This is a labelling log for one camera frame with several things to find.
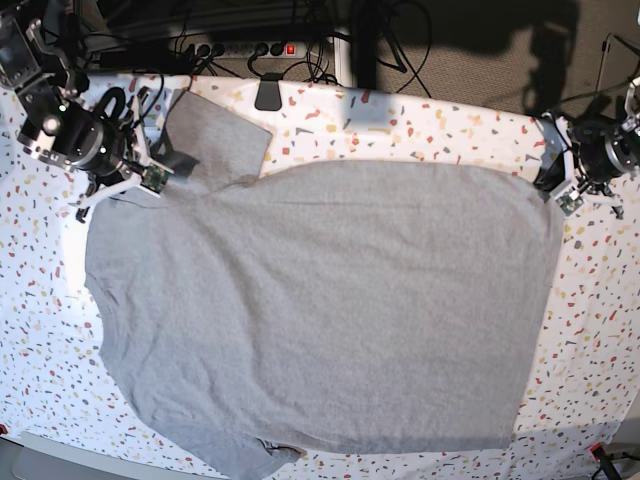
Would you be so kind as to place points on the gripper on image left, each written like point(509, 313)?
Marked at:
point(99, 142)

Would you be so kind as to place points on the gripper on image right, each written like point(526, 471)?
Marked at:
point(606, 150)

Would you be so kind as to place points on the grey T-shirt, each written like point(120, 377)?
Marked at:
point(354, 307)

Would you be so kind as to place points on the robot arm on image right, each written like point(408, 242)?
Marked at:
point(617, 106)

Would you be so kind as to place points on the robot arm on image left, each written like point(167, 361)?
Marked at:
point(46, 72)

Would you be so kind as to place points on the black table clamp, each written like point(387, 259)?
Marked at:
point(268, 97)

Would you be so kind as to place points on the black stand right background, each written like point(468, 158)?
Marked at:
point(605, 55)

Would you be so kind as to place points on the white power strip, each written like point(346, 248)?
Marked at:
point(244, 50)

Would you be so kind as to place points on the terrazzo patterned tablecloth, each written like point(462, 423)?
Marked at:
point(585, 375)

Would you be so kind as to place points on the red clamp right corner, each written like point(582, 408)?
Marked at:
point(599, 453)

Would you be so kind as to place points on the wrist camera board image right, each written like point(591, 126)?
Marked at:
point(570, 202)

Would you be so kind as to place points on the wrist camera board image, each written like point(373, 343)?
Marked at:
point(570, 202)
point(154, 179)

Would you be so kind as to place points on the wrist camera board image left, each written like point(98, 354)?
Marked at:
point(154, 179)

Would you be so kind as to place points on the black camera pole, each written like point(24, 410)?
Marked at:
point(363, 33)

